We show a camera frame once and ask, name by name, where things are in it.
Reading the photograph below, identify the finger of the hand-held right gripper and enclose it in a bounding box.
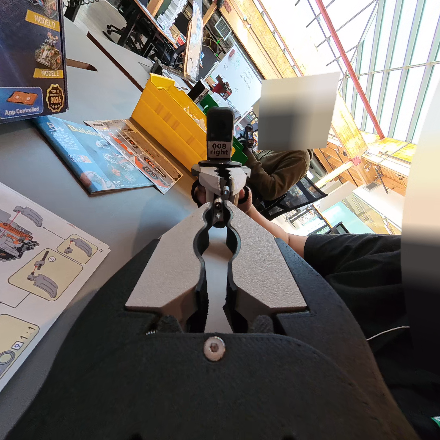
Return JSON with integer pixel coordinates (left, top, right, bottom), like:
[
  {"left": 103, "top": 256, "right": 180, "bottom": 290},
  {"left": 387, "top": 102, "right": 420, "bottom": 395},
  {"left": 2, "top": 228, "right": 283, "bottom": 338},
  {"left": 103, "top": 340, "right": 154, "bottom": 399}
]
[
  {"left": 199, "top": 168, "right": 222, "bottom": 198},
  {"left": 227, "top": 168, "right": 250, "bottom": 206}
]

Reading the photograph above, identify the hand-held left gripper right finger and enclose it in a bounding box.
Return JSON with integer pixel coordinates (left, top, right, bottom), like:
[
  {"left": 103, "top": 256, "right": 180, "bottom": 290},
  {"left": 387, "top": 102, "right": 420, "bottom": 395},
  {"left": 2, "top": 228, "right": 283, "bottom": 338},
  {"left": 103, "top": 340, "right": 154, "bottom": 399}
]
[{"left": 220, "top": 200, "right": 307, "bottom": 332}]

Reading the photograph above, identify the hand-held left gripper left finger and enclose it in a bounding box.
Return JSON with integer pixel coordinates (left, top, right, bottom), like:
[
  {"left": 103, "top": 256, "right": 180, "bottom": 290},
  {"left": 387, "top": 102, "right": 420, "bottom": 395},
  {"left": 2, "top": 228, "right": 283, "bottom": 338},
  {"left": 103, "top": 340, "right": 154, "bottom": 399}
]
[{"left": 125, "top": 202, "right": 216, "bottom": 332}]

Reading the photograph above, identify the person's right forearm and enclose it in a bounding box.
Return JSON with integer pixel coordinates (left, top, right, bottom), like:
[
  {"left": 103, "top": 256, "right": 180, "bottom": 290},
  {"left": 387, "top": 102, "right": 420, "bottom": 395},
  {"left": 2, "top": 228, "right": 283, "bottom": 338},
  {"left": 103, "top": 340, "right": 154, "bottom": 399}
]
[{"left": 246, "top": 206, "right": 309, "bottom": 259}]

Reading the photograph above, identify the grey desk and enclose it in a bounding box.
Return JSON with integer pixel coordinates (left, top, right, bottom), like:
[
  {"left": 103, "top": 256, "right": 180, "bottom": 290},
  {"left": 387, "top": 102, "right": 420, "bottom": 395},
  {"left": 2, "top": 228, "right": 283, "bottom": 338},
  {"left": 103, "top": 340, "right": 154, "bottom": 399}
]
[{"left": 0, "top": 15, "right": 243, "bottom": 440}]

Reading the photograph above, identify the person's right hand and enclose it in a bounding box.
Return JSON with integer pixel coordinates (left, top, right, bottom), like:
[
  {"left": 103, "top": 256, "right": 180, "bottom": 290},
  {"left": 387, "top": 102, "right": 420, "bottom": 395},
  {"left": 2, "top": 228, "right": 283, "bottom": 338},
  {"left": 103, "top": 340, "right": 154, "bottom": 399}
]
[{"left": 196, "top": 187, "right": 262, "bottom": 224}]

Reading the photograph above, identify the white whiteboard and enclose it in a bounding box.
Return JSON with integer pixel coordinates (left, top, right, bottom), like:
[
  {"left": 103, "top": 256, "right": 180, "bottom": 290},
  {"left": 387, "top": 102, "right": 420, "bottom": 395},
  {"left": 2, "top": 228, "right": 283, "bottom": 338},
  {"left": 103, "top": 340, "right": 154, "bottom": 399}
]
[{"left": 209, "top": 43, "right": 264, "bottom": 116}]

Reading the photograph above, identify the yellow storage bin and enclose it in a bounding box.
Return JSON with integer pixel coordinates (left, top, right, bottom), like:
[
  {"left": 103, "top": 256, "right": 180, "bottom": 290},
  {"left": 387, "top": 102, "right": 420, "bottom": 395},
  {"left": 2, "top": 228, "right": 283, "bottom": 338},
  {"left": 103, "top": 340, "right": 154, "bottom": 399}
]
[{"left": 132, "top": 73, "right": 238, "bottom": 172}]

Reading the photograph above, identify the black mesh office chair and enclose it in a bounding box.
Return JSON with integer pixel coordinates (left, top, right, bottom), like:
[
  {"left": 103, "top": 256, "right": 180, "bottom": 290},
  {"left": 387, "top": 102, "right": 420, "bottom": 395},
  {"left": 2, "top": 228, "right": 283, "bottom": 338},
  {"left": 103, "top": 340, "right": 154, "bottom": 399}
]
[{"left": 258, "top": 175, "right": 329, "bottom": 221}]

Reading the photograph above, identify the orange sticker sheet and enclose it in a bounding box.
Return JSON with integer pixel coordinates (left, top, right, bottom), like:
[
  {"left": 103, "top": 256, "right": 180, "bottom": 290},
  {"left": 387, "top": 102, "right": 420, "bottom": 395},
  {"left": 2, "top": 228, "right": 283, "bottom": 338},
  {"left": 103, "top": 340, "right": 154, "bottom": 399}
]
[{"left": 83, "top": 118, "right": 184, "bottom": 195}]

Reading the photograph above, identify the long wooden board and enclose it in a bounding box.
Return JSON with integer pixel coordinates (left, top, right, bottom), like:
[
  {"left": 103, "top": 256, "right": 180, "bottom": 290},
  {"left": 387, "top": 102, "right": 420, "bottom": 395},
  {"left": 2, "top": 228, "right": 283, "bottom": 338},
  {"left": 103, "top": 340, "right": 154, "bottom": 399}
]
[{"left": 183, "top": 0, "right": 204, "bottom": 82}]

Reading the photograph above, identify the person's black clothing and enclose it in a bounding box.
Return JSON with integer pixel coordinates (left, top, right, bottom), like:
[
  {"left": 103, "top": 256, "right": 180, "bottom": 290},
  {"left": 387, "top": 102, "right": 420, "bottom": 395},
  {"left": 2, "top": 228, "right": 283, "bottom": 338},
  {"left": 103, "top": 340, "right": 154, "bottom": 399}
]
[{"left": 304, "top": 233, "right": 440, "bottom": 440}]

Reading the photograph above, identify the building instruction booklet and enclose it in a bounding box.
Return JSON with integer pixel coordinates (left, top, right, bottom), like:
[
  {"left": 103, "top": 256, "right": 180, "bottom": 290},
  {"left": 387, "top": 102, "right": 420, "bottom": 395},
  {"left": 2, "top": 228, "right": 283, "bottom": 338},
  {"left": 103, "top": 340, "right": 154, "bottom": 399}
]
[{"left": 0, "top": 182, "right": 111, "bottom": 393}]

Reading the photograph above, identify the blue printed leaflet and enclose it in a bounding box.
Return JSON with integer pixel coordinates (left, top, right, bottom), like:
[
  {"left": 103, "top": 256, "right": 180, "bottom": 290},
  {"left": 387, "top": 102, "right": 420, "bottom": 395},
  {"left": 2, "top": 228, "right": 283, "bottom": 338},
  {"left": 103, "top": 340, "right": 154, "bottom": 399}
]
[{"left": 33, "top": 116, "right": 156, "bottom": 196}]

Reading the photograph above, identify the red steel beam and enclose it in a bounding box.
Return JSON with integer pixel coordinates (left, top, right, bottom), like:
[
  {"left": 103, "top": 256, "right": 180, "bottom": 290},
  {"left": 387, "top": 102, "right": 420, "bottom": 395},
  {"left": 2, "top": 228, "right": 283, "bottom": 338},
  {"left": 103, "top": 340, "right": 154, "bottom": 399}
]
[{"left": 314, "top": 0, "right": 386, "bottom": 140}]

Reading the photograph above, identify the blue robot kit box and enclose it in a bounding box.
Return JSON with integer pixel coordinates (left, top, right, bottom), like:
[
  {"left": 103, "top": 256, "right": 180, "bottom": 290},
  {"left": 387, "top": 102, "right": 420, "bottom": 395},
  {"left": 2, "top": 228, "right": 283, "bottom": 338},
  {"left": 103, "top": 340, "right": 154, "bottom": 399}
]
[{"left": 0, "top": 0, "right": 69, "bottom": 124}]

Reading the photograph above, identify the wall air vent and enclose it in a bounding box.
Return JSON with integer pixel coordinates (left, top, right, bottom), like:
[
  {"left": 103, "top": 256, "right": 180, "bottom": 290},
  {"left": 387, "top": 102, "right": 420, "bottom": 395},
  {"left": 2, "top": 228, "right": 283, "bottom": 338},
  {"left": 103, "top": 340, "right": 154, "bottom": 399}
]
[{"left": 214, "top": 17, "right": 233, "bottom": 39}]

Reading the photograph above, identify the thin white cable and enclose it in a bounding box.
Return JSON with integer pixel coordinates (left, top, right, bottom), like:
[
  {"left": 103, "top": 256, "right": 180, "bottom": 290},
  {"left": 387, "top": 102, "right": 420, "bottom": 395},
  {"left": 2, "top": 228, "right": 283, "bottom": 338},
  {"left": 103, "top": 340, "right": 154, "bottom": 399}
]
[{"left": 366, "top": 326, "right": 410, "bottom": 341}]

